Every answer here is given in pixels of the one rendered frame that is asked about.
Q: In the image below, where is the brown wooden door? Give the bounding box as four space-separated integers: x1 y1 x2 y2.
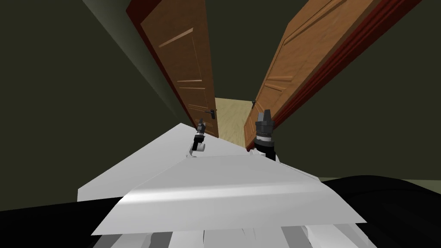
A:
139 0 220 139
243 0 384 149

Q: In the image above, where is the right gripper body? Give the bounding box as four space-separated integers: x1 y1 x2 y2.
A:
255 119 276 130

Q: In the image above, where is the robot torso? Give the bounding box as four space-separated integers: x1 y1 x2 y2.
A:
77 123 379 248

